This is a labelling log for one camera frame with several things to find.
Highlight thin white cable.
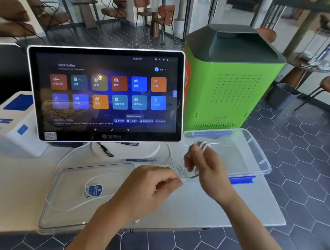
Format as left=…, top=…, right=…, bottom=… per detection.
left=46, top=141, right=213, bottom=212

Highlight clear plastic container blue clips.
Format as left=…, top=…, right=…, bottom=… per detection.
left=182, top=128, right=272, bottom=185

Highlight orange chair black legs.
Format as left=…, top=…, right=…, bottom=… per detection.
left=154, top=5, right=176, bottom=35
left=135, top=0, right=153, bottom=27

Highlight person's right forearm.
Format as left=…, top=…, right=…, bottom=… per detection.
left=209, top=191, right=282, bottom=250

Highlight white round monitor stand base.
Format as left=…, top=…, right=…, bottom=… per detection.
left=91, top=141, right=161, bottom=161

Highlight person's left forearm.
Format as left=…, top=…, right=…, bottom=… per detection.
left=65, top=203, right=138, bottom=250

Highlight round wooden side table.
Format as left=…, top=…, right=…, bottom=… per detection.
left=282, top=52, right=330, bottom=90

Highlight brown cushioned lounge chair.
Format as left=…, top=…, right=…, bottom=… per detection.
left=0, top=0, right=47, bottom=44
left=100, top=0, right=128, bottom=26

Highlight round wooden pedestal table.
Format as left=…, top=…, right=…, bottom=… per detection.
left=146, top=7, right=161, bottom=38

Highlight clear plastic lid blue label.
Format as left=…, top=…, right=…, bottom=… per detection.
left=39, top=163, right=181, bottom=230

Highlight brown round stool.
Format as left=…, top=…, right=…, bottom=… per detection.
left=256, top=27, right=277, bottom=43

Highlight white-framed touchscreen monitor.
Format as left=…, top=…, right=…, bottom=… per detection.
left=27, top=46, right=186, bottom=142

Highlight person's right hand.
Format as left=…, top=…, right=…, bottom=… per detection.
left=184, top=141, right=233, bottom=204

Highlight white and blue payment device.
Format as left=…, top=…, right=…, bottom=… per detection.
left=0, top=90, right=50, bottom=158

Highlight green machine with grey top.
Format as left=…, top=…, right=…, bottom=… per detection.
left=182, top=24, right=287, bottom=132

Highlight person's left hand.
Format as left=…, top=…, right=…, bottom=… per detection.
left=109, top=165, right=184, bottom=225

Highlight brown chair black legs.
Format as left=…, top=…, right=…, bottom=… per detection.
left=294, top=76, right=330, bottom=111

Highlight blue pen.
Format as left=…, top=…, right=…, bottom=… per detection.
left=125, top=158, right=158, bottom=163

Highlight white plant pot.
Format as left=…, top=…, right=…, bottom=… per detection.
left=173, top=18, right=185, bottom=39

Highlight grey waste bin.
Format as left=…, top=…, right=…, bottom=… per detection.
left=267, top=83, right=301, bottom=111

